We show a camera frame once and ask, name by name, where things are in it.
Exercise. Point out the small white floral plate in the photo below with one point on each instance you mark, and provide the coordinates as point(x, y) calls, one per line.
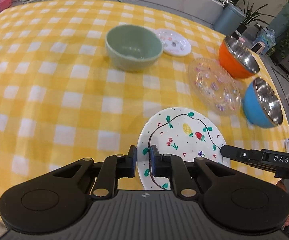
point(174, 44)

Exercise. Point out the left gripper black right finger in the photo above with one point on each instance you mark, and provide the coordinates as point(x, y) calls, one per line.
point(197, 181)

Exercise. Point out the blue steel bowl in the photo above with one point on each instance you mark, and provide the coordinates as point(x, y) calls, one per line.
point(261, 105)

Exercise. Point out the clear glass floral plate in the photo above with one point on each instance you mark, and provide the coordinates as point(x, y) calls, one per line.
point(214, 86)

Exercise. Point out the orange steel bowl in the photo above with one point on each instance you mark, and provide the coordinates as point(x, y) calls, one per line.
point(237, 59)

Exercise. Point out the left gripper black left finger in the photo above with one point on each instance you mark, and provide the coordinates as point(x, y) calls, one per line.
point(60, 198)

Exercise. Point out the green ceramic bowl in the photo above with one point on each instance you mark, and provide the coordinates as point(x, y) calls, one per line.
point(132, 48)

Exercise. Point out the white fruit-painted plate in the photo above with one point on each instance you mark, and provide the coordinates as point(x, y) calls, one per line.
point(178, 131)

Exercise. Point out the yellow checkered tablecloth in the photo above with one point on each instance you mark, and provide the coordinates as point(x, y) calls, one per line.
point(61, 99)

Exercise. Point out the grey-blue trash bin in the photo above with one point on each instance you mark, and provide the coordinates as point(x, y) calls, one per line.
point(229, 20)

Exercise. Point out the green potted plant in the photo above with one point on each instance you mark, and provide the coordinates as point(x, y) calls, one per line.
point(251, 15)

